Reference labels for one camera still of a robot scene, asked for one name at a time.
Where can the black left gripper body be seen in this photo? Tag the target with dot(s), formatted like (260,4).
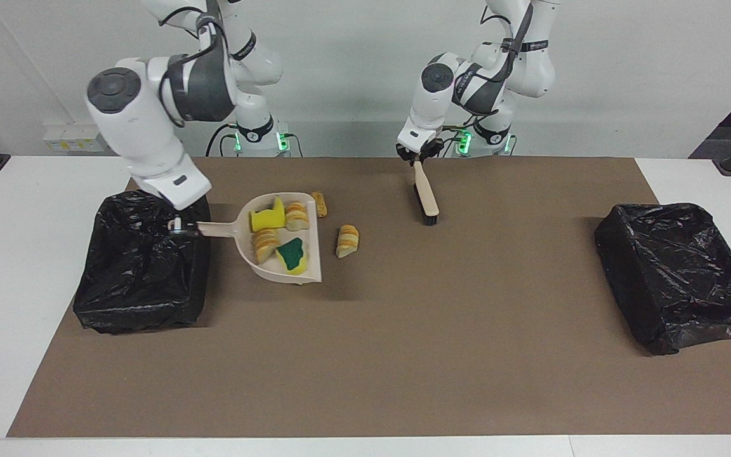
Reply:
(419,150)

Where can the beige plastic dustpan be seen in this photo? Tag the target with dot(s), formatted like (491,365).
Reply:
(219,228)

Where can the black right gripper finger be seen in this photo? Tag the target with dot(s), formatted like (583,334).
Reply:
(176,225)
(190,232)

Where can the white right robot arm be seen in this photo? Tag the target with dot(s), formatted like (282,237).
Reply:
(143,139)

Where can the black bag-lined bin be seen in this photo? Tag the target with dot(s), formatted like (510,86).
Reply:
(131,285)
(676,279)

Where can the toy croissant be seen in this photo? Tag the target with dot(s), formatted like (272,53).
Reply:
(297,216)
(348,241)
(266,244)

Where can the green and yellow sponge piece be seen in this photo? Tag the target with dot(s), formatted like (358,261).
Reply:
(292,256)

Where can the brown table mat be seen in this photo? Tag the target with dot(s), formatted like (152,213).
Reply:
(340,393)

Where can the brown toy bread roll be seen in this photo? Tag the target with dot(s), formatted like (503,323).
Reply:
(322,204)

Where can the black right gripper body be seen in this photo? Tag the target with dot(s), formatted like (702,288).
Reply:
(181,213)

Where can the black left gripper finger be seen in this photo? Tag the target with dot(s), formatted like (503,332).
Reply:
(408,158)
(428,156)

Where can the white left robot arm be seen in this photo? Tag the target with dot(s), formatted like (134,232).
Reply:
(432,108)

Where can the white power strip box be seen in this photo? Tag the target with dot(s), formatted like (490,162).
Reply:
(77,138)

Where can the notched green yellow sponge piece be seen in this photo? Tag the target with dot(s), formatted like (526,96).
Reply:
(267,219)

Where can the beige brush with black bristles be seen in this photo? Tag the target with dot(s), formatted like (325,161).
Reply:
(428,197)

